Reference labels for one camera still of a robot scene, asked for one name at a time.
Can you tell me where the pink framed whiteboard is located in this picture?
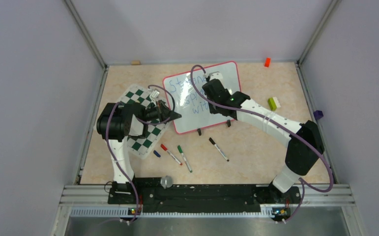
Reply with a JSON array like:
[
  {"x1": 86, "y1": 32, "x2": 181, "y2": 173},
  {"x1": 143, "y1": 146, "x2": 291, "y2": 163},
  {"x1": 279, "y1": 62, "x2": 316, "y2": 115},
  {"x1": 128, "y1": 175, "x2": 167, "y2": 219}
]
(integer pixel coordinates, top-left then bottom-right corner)
[{"x1": 162, "y1": 61, "x2": 241, "y2": 134}]

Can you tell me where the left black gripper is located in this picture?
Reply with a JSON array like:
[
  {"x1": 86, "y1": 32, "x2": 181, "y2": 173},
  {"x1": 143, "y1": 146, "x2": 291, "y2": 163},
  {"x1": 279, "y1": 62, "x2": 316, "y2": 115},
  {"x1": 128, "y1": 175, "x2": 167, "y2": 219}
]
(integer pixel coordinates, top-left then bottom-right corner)
[{"x1": 141, "y1": 99, "x2": 181, "y2": 123}]

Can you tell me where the purple toy block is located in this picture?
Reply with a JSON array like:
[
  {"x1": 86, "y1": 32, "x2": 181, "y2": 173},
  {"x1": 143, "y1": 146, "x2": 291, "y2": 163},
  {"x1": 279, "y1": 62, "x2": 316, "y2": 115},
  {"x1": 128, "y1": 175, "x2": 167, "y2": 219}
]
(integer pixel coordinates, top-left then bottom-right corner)
[{"x1": 313, "y1": 110, "x2": 324, "y2": 120}]

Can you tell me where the orange toy block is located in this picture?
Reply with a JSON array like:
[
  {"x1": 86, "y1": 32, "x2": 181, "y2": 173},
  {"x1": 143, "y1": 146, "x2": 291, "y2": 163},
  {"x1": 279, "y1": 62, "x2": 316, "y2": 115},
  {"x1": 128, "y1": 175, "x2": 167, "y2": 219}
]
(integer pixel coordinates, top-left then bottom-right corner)
[{"x1": 264, "y1": 58, "x2": 271, "y2": 68}]

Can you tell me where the green white chess mat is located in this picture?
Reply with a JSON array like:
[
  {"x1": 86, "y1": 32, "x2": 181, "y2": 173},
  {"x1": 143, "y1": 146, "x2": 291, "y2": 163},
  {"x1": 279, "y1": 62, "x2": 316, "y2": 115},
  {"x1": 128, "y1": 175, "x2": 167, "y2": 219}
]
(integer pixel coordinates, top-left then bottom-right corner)
[{"x1": 116, "y1": 84, "x2": 173, "y2": 161}]

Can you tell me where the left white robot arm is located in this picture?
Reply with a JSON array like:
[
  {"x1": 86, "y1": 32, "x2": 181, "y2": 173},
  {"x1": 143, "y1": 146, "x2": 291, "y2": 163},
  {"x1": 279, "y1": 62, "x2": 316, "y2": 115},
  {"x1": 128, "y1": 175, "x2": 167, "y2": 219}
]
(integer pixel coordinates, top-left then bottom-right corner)
[{"x1": 96, "y1": 100, "x2": 182, "y2": 184}]

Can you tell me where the green marker pen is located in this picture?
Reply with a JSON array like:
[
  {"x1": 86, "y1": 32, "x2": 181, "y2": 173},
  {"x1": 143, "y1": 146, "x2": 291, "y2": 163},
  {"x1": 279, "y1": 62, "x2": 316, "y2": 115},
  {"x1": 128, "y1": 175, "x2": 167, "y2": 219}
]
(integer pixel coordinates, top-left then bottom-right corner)
[{"x1": 177, "y1": 145, "x2": 193, "y2": 173}]

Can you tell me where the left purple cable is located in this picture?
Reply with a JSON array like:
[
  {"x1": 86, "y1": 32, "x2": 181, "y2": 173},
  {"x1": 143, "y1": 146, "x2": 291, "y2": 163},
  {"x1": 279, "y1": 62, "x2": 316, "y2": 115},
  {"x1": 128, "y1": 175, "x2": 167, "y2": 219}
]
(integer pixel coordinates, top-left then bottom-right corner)
[{"x1": 105, "y1": 85, "x2": 177, "y2": 224}]

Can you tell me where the black whiteboard stand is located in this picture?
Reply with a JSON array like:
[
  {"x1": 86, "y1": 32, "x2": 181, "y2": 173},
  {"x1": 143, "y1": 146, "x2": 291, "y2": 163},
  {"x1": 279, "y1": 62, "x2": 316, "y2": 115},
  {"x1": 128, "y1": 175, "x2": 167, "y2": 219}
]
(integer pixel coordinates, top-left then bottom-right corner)
[{"x1": 196, "y1": 119, "x2": 232, "y2": 136}]

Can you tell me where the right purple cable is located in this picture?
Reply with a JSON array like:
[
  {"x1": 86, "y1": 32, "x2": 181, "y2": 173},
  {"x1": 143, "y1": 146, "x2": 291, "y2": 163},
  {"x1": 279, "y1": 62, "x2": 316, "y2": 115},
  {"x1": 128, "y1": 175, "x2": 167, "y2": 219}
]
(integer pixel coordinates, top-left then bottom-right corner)
[{"x1": 190, "y1": 64, "x2": 334, "y2": 224}]

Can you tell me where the black marker pen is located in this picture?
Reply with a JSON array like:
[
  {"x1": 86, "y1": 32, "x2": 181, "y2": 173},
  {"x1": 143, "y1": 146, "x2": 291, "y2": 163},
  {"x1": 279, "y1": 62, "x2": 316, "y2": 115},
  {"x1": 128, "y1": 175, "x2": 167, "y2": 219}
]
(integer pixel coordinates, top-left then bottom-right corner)
[{"x1": 208, "y1": 137, "x2": 230, "y2": 162}]

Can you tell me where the small wooden block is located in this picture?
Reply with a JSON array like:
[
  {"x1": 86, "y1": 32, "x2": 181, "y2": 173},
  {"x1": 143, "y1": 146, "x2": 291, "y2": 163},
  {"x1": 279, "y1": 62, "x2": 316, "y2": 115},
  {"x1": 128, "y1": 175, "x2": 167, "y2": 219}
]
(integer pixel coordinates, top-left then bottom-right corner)
[{"x1": 130, "y1": 60, "x2": 141, "y2": 65}]

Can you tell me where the grey mesh ball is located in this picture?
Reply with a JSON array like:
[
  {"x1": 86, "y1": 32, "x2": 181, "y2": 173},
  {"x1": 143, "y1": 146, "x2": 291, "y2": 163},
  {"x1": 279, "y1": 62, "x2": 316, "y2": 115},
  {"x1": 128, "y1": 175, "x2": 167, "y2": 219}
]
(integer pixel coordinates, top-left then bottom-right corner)
[{"x1": 160, "y1": 176, "x2": 173, "y2": 189}]

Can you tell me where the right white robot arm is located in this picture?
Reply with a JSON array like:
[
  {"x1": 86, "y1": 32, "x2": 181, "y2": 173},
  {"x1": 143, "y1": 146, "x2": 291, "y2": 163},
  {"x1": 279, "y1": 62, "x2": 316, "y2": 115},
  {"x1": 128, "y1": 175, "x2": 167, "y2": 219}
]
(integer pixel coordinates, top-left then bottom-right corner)
[{"x1": 202, "y1": 72, "x2": 325, "y2": 203}]

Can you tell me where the green white toy brick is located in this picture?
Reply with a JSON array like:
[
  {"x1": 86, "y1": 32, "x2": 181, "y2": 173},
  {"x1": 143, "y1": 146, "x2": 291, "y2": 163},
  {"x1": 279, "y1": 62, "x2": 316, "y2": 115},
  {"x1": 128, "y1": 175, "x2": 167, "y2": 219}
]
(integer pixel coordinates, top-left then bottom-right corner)
[{"x1": 268, "y1": 97, "x2": 281, "y2": 111}]

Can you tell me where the purple cable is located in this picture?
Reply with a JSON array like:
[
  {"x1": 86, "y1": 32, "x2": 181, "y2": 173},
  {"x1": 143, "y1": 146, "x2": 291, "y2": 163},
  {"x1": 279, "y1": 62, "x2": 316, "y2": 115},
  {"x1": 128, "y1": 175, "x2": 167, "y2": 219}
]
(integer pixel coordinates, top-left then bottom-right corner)
[
  {"x1": 190, "y1": 64, "x2": 334, "y2": 224},
  {"x1": 105, "y1": 85, "x2": 177, "y2": 224}
]

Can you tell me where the blue marker cap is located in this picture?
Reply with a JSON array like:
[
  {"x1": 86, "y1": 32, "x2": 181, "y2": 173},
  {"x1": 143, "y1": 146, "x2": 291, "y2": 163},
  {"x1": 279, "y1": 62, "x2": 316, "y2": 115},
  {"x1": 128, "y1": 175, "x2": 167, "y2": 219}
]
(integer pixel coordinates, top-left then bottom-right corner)
[{"x1": 153, "y1": 150, "x2": 161, "y2": 158}]

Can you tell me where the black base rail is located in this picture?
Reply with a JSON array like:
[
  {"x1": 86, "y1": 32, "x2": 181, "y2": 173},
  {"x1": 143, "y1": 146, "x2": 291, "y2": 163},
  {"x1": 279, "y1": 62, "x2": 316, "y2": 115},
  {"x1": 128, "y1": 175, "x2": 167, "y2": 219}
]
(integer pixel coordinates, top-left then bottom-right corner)
[{"x1": 108, "y1": 177, "x2": 300, "y2": 213}]

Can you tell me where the red marker pen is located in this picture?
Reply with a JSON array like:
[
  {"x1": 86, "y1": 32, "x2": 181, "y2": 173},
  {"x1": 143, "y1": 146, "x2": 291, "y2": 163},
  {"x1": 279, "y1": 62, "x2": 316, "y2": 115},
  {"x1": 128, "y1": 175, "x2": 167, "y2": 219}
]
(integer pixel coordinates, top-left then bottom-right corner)
[{"x1": 161, "y1": 144, "x2": 182, "y2": 165}]

